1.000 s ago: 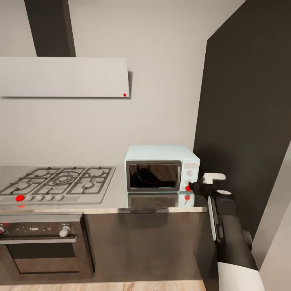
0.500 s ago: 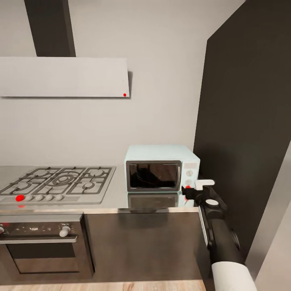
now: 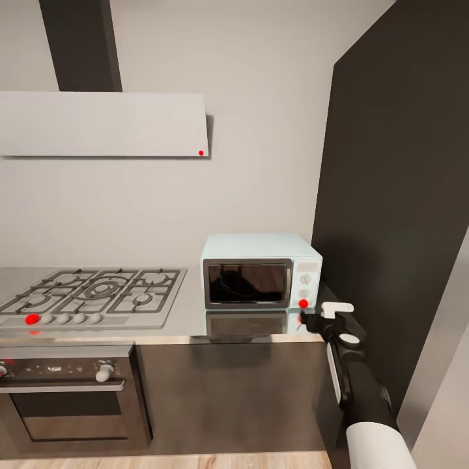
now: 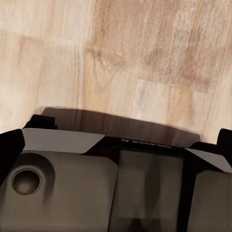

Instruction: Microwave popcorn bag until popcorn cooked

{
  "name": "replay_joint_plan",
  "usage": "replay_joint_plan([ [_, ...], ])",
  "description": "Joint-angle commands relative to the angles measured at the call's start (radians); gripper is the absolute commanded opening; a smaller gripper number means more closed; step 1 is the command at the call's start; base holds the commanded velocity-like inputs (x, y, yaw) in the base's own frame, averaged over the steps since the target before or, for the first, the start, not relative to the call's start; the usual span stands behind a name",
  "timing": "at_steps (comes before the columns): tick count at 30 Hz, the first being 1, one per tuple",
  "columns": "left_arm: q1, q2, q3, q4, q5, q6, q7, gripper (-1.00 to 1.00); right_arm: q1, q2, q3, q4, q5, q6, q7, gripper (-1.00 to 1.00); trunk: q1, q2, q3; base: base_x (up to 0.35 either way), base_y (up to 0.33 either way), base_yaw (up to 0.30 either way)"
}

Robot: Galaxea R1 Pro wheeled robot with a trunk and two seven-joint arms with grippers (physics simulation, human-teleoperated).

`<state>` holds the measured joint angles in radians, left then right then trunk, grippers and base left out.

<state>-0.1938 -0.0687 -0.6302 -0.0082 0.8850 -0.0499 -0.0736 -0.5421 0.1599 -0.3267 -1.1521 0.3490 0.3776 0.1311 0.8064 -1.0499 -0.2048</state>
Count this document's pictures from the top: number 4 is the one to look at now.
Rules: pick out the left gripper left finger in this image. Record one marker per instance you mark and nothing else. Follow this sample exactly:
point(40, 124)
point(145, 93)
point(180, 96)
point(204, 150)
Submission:
point(12, 144)

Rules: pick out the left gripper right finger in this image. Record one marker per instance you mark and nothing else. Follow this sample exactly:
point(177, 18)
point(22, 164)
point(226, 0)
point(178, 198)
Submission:
point(224, 143)

